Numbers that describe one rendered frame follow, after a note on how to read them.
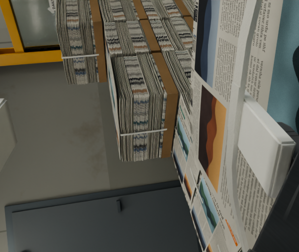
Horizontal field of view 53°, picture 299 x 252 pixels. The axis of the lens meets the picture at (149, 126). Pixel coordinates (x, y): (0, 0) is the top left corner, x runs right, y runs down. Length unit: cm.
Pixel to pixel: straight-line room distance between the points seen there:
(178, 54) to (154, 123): 34
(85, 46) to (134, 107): 63
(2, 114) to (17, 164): 327
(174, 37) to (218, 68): 121
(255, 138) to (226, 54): 12
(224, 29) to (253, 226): 16
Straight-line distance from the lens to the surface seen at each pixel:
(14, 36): 229
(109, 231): 338
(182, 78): 122
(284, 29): 19
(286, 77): 19
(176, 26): 157
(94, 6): 174
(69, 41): 165
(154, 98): 114
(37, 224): 342
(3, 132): 18
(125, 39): 145
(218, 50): 28
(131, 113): 116
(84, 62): 171
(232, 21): 25
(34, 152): 342
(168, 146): 134
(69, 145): 337
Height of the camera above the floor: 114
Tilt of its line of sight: 9 degrees down
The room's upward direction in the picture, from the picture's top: 97 degrees counter-clockwise
